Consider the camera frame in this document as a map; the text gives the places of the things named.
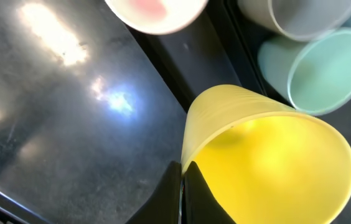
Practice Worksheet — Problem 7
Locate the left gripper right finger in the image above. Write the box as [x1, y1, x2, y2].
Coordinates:
[184, 161, 237, 224]

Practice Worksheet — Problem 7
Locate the grey cup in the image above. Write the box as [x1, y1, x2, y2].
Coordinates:
[236, 0, 351, 42]

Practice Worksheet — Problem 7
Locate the yellow cup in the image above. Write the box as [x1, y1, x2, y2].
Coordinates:
[180, 84, 351, 224]

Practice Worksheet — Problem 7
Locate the green cup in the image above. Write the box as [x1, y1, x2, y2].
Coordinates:
[257, 27, 351, 116]

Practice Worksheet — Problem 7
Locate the black tray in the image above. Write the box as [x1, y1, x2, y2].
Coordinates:
[124, 0, 351, 224]

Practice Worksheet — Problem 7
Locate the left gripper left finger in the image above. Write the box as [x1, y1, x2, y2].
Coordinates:
[125, 161, 183, 224]

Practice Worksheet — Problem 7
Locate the pink cup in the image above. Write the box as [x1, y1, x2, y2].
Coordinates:
[104, 0, 210, 35]

